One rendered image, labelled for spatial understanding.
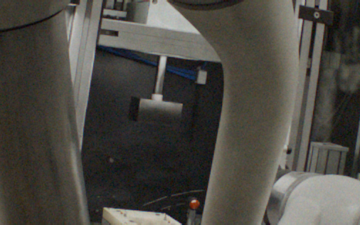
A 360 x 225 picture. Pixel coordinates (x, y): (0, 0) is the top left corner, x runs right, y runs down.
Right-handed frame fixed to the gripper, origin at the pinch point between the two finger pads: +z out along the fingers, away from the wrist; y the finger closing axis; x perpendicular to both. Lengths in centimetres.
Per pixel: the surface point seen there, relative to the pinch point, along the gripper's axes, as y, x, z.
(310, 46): 22.3, -21.2, 22.6
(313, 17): 27.6, -20.2, 21.1
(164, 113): 5.9, -1.0, 39.4
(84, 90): 9.1, 19.3, 21.4
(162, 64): 15.0, 0.1, 41.5
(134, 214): -14.6, 1.3, 42.4
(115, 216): -14.6, 6.0, 38.9
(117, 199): -15, -1, 64
